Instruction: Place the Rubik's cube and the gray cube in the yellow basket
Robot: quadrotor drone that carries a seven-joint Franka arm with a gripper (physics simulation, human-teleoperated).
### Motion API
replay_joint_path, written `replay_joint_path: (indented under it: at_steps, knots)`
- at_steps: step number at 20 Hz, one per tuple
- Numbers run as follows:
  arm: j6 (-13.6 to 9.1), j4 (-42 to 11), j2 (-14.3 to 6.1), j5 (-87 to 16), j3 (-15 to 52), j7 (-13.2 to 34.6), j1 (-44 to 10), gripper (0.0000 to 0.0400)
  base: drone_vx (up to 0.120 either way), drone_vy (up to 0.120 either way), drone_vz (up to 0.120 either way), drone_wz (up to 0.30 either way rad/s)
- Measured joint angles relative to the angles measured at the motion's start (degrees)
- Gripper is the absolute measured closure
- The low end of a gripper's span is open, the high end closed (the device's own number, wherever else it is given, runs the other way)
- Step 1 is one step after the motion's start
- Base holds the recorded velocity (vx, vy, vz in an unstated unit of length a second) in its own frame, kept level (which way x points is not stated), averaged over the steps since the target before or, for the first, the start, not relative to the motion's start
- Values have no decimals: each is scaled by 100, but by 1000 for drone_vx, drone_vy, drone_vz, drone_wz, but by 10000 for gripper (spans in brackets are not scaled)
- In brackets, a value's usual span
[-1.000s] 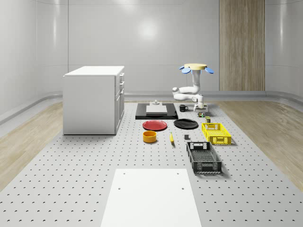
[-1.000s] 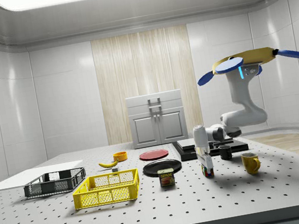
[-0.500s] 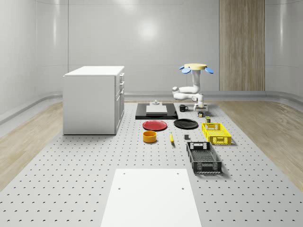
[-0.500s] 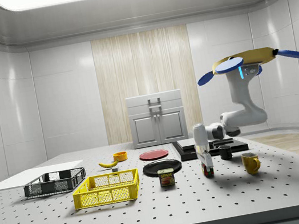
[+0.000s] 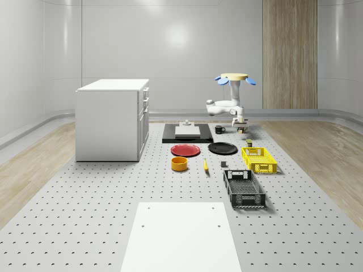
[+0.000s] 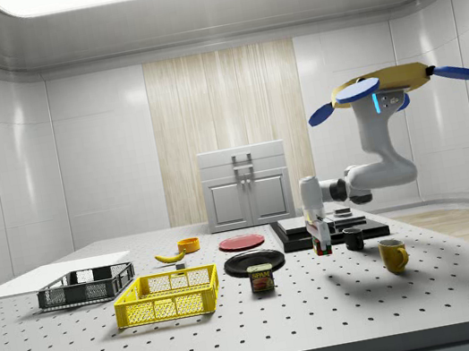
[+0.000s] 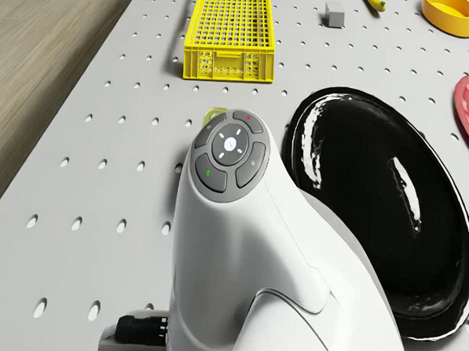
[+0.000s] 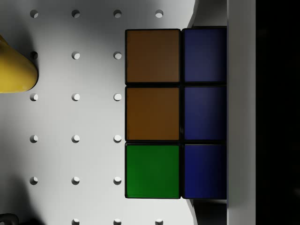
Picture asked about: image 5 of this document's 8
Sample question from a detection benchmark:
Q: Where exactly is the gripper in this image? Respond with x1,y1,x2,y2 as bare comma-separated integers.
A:
231,118,250,134

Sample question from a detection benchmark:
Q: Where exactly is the black plate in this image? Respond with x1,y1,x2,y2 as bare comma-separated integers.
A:
208,142,238,155

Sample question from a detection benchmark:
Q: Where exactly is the yellow basket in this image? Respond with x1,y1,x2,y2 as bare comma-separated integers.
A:
241,147,278,174

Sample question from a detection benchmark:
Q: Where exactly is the red plate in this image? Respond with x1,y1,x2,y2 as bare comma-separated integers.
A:
170,143,201,157

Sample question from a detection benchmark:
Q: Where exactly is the dark grey basket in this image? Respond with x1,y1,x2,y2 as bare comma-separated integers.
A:
223,169,267,209

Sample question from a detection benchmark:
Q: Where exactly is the black stove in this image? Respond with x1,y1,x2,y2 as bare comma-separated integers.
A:
162,120,214,144

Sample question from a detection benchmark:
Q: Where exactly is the yellow bowl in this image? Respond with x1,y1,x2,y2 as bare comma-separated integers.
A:
171,156,188,172

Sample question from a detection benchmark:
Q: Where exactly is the white board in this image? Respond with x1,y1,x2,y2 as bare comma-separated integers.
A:
120,202,243,272

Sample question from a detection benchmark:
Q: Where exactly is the white cabinet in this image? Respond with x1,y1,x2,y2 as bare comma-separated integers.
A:
75,78,150,162

